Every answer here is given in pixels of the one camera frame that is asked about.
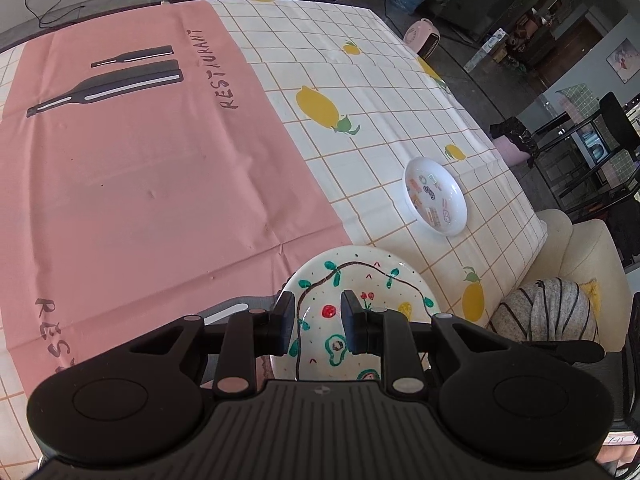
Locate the black dining chair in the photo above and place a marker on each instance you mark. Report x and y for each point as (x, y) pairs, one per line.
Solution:
(589, 162)

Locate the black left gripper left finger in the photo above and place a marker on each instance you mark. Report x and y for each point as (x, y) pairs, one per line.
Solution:
(273, 320)

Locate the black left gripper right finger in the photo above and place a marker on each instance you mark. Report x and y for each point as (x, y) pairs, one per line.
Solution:
(381, 332)

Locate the white fruit-painted ceramic plate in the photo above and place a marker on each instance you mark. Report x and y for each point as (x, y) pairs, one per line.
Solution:
(333, 294)

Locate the cream sofa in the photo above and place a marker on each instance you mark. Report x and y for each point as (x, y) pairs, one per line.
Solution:
(581, 253)

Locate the pink space heater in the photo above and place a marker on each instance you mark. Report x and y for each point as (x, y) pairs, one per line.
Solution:
(422, 37)

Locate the small white sticker plate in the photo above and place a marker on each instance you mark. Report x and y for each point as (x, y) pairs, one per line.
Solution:
(435, 197)

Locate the grey striped cushion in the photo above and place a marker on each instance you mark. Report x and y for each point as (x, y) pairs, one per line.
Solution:
(554, 309)

